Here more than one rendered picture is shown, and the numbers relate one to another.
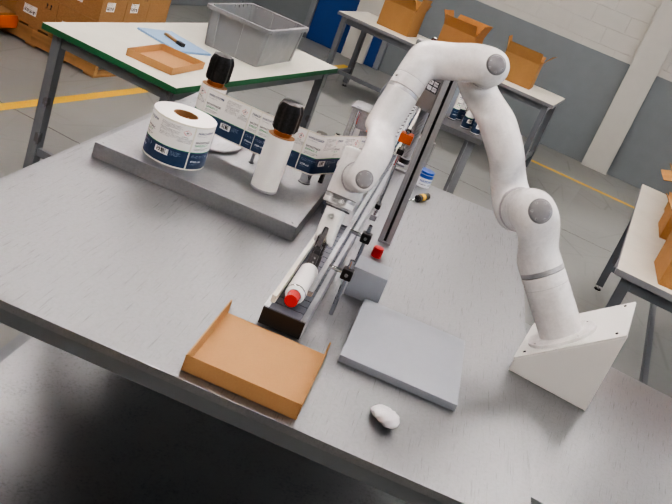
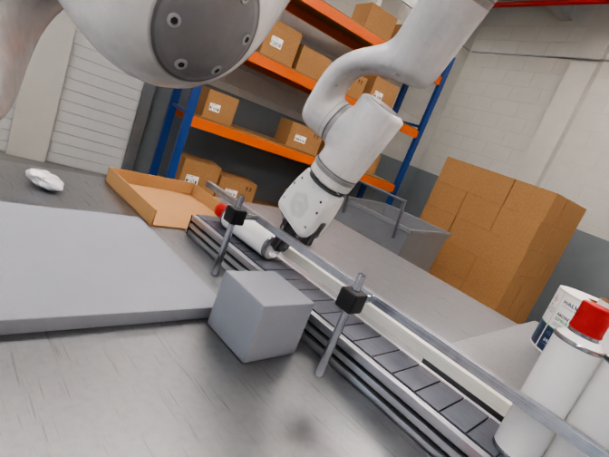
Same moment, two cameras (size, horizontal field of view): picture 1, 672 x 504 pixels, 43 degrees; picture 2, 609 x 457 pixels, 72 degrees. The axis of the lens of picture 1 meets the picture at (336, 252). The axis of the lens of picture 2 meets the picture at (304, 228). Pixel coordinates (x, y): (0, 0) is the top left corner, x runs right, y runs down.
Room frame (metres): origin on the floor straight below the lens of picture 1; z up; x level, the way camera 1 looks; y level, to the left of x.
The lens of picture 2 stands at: (2.57, -0.55, 1.15)
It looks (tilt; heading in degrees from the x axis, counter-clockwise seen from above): 13 degrees down; 128
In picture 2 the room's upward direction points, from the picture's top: 21 degrees clockwise
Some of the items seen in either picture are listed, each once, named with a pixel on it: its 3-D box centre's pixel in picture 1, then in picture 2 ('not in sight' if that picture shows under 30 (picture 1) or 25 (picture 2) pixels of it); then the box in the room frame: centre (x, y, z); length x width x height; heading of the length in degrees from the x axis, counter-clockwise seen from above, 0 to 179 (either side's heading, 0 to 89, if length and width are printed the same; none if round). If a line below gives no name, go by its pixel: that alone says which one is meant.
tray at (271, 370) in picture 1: (261, 355); (176, 200); (1.64, 0.07, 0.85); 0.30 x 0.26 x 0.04; 177
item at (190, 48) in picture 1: (174, 41); not in sight; (4.37, 1.19, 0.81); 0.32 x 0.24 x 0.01; 61
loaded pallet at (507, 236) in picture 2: not in sight; (482, 247); (1.35, 3.80, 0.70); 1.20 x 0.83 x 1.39; 171
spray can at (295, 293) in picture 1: (300, 285); (244, 227); (1.94, 0.05, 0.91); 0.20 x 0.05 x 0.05; 177
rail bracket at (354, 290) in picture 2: (354, 247); (348, 324); (2.30, -0.04, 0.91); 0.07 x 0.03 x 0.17; 87
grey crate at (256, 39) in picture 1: (255, 34); not in sight; (4.83, 0.88, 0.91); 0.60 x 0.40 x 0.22; 168
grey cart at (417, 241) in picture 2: not in sight; (378, 252); (1.11, 2.26, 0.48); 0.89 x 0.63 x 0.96; 94
